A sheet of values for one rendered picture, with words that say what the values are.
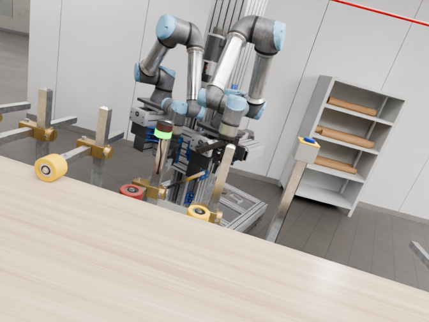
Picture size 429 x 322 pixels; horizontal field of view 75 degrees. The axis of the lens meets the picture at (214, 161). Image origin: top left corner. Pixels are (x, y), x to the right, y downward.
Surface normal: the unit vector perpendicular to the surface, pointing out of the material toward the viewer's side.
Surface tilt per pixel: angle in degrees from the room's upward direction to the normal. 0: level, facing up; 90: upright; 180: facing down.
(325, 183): 90
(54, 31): 90
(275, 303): 0
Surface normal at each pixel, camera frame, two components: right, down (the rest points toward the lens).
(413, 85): -0.04, 0.33
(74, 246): 0.26, -0.91
